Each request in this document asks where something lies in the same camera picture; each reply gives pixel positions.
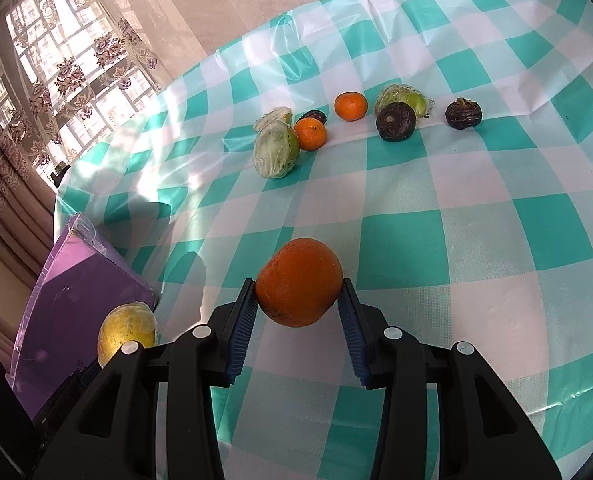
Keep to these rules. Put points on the large orange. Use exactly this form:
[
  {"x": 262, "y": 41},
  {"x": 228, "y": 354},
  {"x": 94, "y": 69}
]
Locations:
[{"x": 299, "y": 283}]

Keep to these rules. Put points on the small dark wrinkled fruit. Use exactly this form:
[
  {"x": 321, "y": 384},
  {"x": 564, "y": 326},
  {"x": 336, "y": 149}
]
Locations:
[{"x": 314, "y": 114}]

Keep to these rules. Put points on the window with lattice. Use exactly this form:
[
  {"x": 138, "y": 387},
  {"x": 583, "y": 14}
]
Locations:
[{"x": 70, "y": 72}]

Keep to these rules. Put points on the far mandarin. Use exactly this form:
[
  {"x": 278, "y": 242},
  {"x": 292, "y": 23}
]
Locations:
[{"x": 351, "y": 106}]

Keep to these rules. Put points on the mandarin beside melon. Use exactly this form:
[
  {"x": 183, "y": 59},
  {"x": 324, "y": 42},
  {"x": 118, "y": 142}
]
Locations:
[{"x": 311, "y": 134}]

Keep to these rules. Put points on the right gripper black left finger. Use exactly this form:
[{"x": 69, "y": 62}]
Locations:
[{"x": 111, "y": 431}]

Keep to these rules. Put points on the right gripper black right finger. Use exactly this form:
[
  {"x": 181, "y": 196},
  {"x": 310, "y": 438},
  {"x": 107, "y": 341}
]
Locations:
[{"x": 483, "y": 433}]

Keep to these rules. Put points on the wrapped yellow pear half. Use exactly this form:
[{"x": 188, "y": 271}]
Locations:
[{"x": 278, "y": 114}]

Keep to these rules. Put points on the teal white checkered tablecloth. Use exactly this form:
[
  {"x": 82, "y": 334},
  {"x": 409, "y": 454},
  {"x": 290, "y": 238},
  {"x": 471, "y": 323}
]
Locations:
[{"x": 483, "y": 234}]

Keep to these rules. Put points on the wrapped green apple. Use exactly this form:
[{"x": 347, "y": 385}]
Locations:
[{"x": 403, "y": 93}]

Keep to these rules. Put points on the dark passion fruit far right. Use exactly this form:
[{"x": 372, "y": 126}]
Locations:
[{"x": 463, "y": 113}]

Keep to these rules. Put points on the large green melon half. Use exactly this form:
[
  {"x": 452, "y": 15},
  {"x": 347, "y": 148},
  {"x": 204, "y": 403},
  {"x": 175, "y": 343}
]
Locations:
[{"x": 276, "y": 150}]

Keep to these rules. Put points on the yellow wrapped fruit in box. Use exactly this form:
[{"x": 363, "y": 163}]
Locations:
[{"x": 128, "y": 322}]

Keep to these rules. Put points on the floral lace curtain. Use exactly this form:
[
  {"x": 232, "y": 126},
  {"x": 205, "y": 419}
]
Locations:
[{"x": 27, "y": 201}]

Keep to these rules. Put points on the purple plastic box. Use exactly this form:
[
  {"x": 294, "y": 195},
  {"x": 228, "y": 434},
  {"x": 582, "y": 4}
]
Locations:
[{"x": 82, "y": 280}]

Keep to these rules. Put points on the dark round passion fruit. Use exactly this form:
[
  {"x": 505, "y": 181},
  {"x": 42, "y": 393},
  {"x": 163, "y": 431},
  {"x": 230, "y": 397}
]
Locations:
[{"x": 396, "y": 122}]

